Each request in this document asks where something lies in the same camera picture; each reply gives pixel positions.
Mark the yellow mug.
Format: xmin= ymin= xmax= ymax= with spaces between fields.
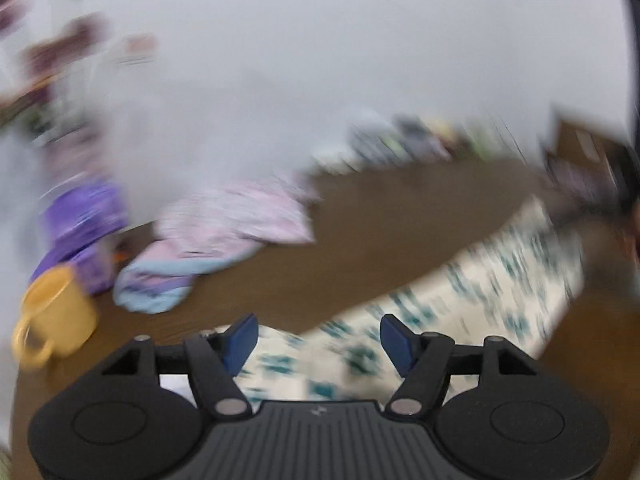
xmin=12 ymin=265 xmax=98 ymax=368

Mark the grey tin box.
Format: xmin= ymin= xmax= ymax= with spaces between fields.
xmin=400 ymin=119 xmax=451 ymax=158

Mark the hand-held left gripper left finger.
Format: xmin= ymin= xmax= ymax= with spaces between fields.
xmin=102 ymin=312 xmax=260 ymax=421

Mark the pink floral garment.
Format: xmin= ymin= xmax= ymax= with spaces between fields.
xmin=114 ymin=175 xmax=321 ymax=313

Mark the cream dress with teal flowers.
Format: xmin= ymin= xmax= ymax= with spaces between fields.
xmin=215 ymin=195 xmax=586 ymax=403

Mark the purple tissue pack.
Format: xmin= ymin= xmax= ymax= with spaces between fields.
xmin=30 ymin=182 xmax=128 ymax=296

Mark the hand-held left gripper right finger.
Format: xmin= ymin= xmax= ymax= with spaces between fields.
xmin=380 ymin=314 xmax=538 ymax=421

